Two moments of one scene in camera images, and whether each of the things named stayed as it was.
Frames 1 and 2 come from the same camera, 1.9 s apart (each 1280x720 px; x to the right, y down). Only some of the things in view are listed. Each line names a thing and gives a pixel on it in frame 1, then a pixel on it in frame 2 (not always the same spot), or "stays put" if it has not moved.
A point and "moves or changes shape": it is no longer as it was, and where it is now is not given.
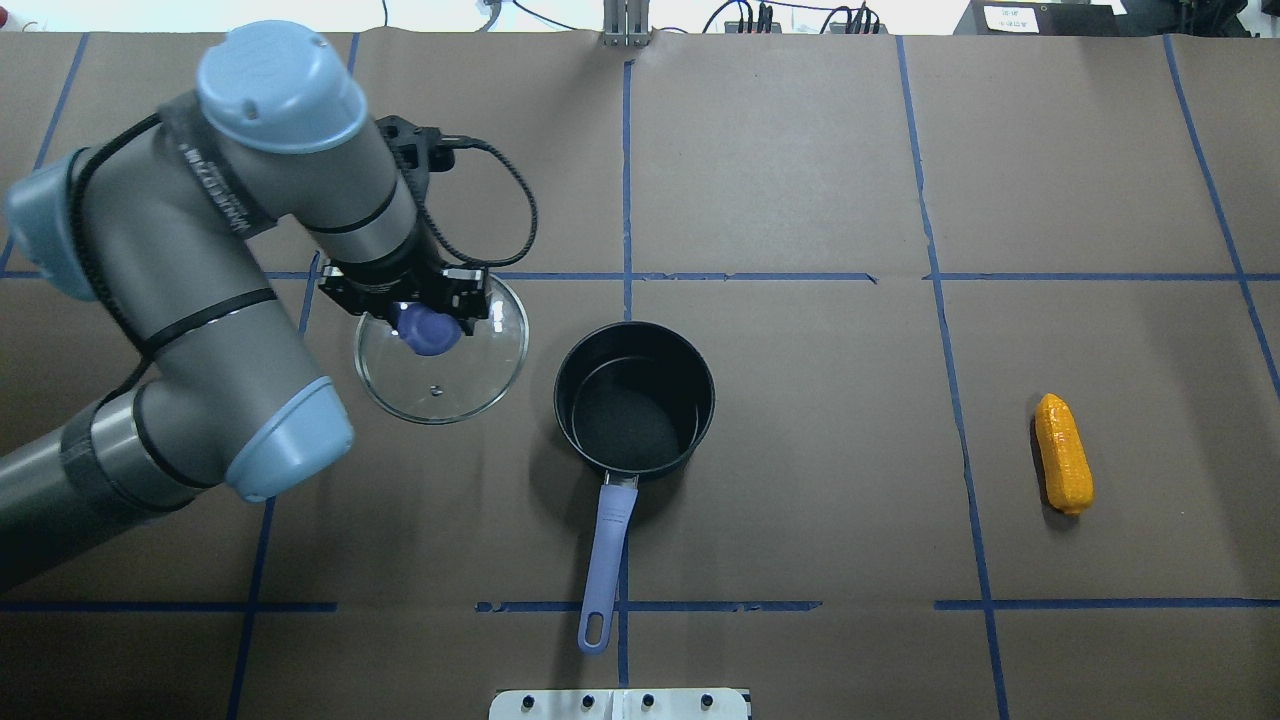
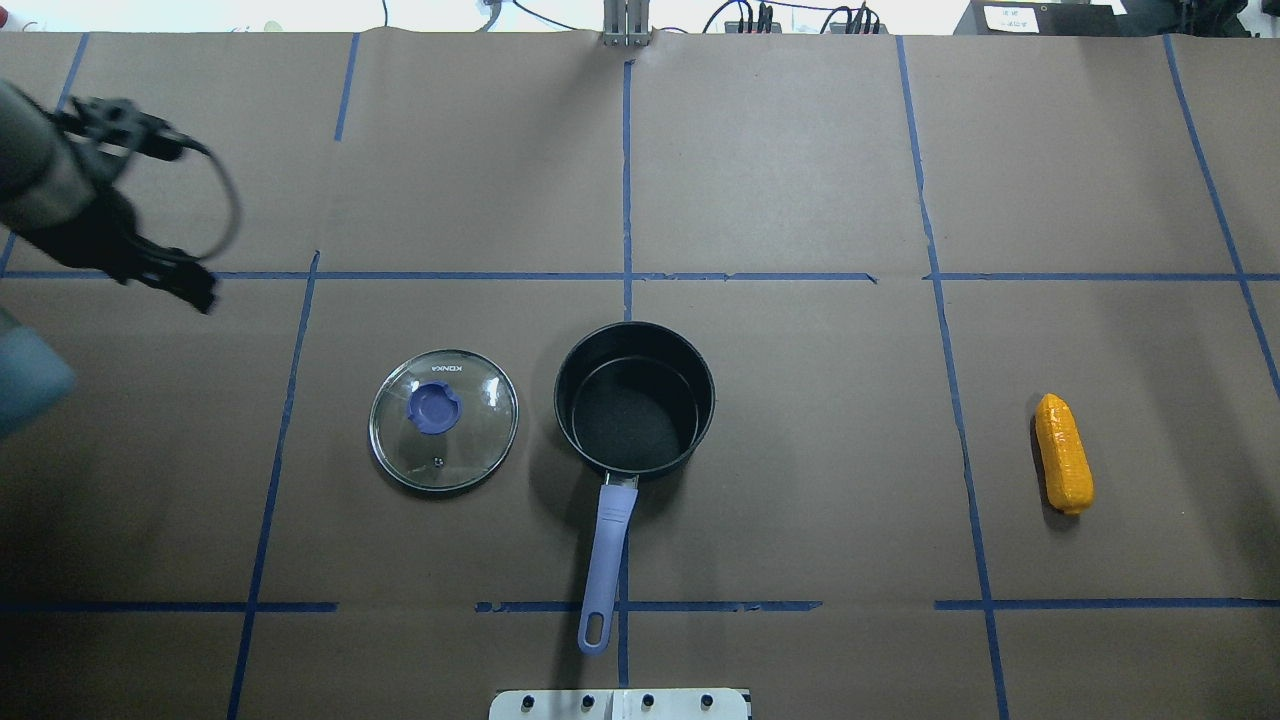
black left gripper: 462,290 to 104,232
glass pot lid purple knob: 424,368 moves or changes shape
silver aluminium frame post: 626,23 stays put
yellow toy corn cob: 1065,463 stays put
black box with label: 1042,18 stays put
